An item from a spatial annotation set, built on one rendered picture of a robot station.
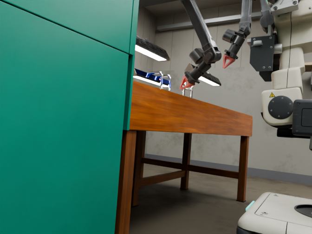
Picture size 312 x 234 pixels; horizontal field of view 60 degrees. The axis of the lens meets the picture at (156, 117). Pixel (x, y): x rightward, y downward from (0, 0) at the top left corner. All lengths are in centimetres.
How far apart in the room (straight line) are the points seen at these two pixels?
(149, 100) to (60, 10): 51
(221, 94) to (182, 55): 98
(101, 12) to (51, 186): 51
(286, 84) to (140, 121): 66
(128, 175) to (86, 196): 26
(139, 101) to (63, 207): 48
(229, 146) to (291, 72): 302
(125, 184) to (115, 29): 55
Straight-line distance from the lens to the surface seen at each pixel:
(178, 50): 480
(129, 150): 104
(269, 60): 133
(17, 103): 68
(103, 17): 89
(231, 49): 173
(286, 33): 141
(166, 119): 122
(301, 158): 413
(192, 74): 145
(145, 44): 161
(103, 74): 85
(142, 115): 107
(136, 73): 244
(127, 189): 107
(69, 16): 80
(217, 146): 431
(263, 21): 172
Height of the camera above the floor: 60
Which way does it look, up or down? 2 degrees up
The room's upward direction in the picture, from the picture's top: 4 degrees clockwise
